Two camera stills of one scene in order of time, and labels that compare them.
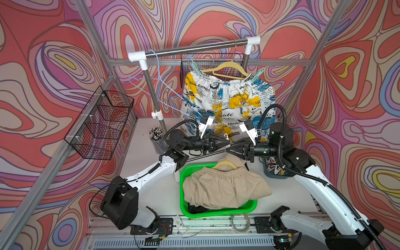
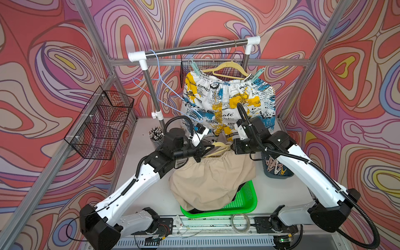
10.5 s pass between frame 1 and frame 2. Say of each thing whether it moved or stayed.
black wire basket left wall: stayed
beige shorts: moved
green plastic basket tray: moved
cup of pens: stayed
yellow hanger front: stayed
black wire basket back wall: stayed
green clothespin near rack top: stayed
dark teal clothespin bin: stayed
